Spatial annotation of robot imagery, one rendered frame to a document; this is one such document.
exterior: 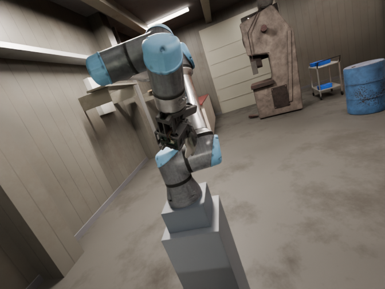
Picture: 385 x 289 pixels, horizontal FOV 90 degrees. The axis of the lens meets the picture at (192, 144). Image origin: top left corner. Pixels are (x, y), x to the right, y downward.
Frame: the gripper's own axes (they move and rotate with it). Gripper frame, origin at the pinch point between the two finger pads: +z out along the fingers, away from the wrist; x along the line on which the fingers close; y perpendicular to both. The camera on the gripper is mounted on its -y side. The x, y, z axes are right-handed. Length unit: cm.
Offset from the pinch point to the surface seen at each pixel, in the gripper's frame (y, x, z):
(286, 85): -402, 56, 218
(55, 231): 43, -137, 150
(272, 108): -374, 42, 269
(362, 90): -307, 159, 146
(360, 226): -50, 110, 103
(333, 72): -702, 206, 327
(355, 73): -320, 139, 126
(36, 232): 50, -140, 133
